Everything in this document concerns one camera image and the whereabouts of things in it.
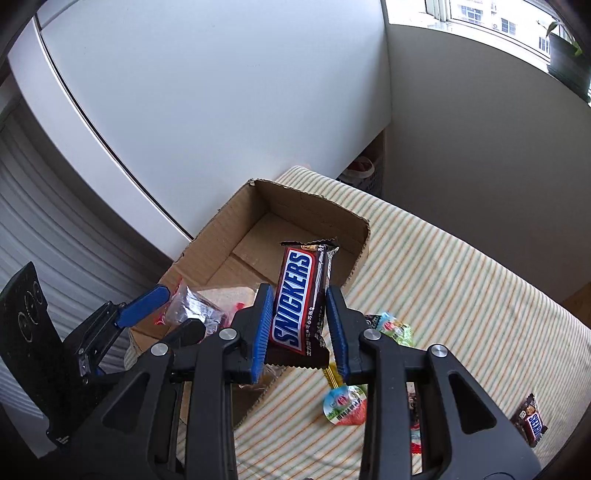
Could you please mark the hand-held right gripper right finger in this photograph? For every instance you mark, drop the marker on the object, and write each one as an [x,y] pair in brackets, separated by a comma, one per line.
[336,332]

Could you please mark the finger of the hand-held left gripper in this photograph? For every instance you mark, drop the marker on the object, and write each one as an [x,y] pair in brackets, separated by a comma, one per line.
[189,330]
[145,300]

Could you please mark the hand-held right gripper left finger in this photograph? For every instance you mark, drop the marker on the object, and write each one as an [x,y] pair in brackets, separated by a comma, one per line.
[262,332]

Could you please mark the clear red snack packet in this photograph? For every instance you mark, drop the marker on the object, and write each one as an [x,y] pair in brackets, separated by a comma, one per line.
[194,307]

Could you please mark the large brown chocolate bar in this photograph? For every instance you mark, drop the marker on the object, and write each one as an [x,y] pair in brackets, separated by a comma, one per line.
[295,295]

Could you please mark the brown cardboard box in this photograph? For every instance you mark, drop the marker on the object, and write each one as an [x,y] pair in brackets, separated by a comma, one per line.
[258,207]

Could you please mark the small brown chocolate bar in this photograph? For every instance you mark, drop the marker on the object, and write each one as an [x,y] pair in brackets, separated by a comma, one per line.
[531,421]

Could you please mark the green wrapped candy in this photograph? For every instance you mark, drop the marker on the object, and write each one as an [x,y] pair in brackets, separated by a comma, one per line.
[393,326]

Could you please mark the round jelly cup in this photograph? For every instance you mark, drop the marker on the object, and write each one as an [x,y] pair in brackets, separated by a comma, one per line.
[345,405]

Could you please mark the dark red snack packet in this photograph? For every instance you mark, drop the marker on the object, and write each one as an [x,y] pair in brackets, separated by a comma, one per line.
[415,415]

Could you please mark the striped tablecloth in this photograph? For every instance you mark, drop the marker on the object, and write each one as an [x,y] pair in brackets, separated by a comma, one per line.
[452,295]

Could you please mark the white basket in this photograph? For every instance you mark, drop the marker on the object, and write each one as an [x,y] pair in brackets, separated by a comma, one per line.
[364,173]

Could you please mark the white wardrobe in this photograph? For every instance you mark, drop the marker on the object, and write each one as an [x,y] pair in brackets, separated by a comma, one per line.
[207,92]

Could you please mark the window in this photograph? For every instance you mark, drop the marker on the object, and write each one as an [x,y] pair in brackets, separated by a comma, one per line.
[443,14]

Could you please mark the potted plant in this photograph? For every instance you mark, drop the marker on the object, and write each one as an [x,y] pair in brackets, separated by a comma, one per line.
[565,60]

